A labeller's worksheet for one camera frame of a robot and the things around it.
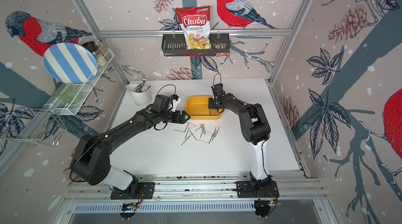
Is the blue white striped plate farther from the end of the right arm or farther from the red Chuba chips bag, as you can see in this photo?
the end of the right arm

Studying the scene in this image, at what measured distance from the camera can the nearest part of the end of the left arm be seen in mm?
692

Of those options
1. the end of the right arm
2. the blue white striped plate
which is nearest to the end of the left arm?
the end of the right arm

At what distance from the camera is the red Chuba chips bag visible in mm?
806

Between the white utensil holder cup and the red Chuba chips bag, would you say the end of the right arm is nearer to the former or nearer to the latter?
the red Chuba chips bag

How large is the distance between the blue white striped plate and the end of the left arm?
1.25 feet

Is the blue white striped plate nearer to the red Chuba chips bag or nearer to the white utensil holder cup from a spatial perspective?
the white utensil holder cup

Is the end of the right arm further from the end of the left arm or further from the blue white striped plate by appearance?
the blue white striped plate

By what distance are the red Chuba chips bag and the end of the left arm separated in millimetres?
332

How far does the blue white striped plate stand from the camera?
0.68 m

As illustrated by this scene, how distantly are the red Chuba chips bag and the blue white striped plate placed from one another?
511mm
